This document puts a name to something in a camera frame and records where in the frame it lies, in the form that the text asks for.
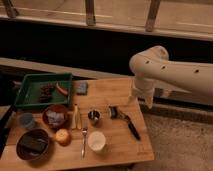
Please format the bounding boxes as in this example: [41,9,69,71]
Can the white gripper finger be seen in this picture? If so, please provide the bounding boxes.
[128,89,137,104]
[145,97,153,109]

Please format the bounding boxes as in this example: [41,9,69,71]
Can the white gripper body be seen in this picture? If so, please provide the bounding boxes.
[132,77,155,100]

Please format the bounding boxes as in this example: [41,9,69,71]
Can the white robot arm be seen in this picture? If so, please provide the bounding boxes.
[129,46,213,108]

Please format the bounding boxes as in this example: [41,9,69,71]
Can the wooden board table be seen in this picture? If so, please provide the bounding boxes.
[0,78,154,171]

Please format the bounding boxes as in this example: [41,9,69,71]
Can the small metal cup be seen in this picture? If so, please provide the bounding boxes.
[88,110,100,125]

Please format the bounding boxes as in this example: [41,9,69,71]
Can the blue sponge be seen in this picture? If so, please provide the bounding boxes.
[76,82,88,95]

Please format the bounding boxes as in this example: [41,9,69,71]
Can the white cup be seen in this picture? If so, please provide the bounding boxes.
[88,131,106,153]

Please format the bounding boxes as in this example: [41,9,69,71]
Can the metal fork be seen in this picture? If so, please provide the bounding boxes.
[81,127,88,158]

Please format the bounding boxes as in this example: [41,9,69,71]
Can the peeled banana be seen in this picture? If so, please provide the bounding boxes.
[71,104,82,129]

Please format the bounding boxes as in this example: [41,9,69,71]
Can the red sausage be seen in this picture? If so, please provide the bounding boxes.
[55,83,68,96]

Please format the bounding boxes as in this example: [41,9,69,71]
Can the yellow apple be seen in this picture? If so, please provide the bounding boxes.
[55,129,71,145]

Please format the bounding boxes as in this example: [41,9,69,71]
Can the brown bowl with white cloth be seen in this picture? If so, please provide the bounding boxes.
[42,104,68,129]

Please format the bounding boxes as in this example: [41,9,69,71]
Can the dark brown food pieces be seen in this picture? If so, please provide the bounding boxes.
[39,85,54,103]

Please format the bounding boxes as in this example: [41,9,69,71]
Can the green plastic tray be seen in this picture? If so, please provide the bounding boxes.
[14,73,72,109]

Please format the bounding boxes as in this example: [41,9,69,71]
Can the blue plastic cup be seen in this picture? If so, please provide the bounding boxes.
[18,113,36,129]

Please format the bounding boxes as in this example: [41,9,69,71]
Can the dark bowl with black object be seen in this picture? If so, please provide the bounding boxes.
[16,129,50,161]

